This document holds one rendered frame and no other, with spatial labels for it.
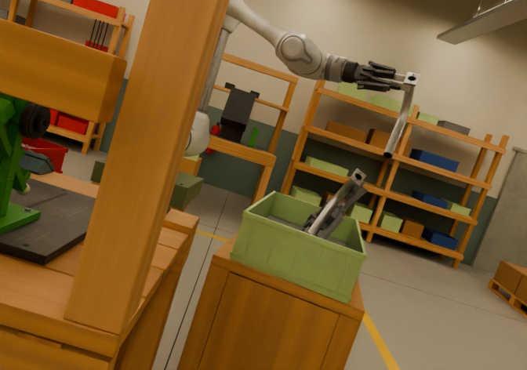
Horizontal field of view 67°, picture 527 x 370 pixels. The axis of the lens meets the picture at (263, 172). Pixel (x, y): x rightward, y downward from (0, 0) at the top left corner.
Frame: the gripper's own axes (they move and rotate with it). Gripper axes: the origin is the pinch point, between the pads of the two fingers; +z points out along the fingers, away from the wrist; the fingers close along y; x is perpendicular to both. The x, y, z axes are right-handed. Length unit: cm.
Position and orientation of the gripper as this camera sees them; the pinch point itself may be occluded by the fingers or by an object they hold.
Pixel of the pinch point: (403, 82)
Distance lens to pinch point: 142.7
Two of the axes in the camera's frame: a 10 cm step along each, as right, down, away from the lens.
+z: 8.8, 2.9, -3.7
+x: 1.3, 6.0, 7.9
